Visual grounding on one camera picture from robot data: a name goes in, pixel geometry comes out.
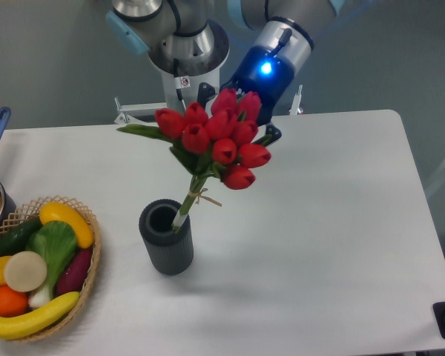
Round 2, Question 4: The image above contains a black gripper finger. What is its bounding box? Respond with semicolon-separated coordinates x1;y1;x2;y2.
254;123;282;145
197;82;220;111

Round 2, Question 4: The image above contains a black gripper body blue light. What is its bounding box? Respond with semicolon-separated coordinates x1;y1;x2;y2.
220;44;294;126

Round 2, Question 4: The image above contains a red tulip bouquet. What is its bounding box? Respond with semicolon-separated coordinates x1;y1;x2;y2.
119;88;271;232

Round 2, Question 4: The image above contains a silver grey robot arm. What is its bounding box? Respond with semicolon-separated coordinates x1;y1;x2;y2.
106;1;343;142

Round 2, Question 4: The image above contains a dark grey ribbed vase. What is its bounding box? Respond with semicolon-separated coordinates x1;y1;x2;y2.
139;199;194;276

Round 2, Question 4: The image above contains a green bok choy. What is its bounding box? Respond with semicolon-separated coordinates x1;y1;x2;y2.
26;221;77;309

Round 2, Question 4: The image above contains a purple sweet potato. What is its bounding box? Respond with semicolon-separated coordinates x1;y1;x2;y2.
55;249;92;296

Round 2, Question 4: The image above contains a woven wicker basket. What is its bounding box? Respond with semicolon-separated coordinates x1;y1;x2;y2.
0;196;102;341

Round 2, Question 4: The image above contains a green cucumber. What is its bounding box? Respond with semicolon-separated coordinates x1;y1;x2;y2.
0;217;42;257

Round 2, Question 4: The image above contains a beige round slice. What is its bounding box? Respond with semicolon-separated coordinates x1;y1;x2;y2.
4;251;47;292

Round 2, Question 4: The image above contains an orange fruit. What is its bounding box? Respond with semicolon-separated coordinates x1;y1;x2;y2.
0;286;28;317

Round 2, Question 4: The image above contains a yellow banana front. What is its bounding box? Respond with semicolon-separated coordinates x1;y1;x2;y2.
0;291;80;340

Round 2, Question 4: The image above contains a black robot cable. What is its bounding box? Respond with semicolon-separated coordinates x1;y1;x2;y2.
171;57;188;108

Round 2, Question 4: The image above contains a white bracket with bolt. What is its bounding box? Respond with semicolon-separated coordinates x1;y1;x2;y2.
289;84;304;116

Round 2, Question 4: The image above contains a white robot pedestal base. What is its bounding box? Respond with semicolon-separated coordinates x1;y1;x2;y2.
114;68;220;125

